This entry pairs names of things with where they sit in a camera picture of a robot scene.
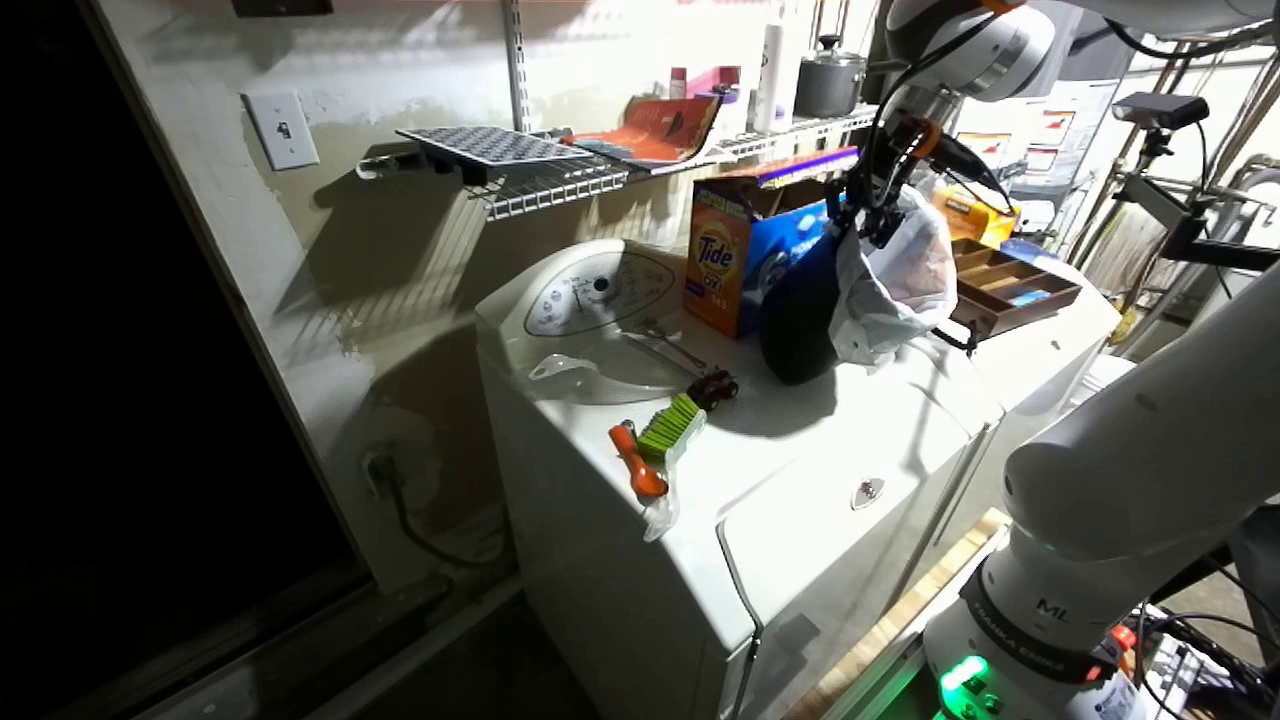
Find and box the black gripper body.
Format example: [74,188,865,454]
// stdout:
[829,120,943,245]

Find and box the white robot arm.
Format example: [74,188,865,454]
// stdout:
[853,0,1280,696]

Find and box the dark cylindrical container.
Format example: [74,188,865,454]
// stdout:
[791,55,865,120]

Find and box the brown wooden tray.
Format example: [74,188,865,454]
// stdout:
[950,238,1078,347]

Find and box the orange Tide detergent box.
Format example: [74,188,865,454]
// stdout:
[683,175,829,341]

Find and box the orange scoop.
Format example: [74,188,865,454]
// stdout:
[608,418,666,503]

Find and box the white washing machine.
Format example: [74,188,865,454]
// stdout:
[474,238,1111,720]

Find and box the wire wall shelf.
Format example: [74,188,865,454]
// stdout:
[356,120,856,221]

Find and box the black power cable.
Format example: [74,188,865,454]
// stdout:
[363,451,515,577]

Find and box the white wall outlet plate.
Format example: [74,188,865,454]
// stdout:
[243,93,321,170]

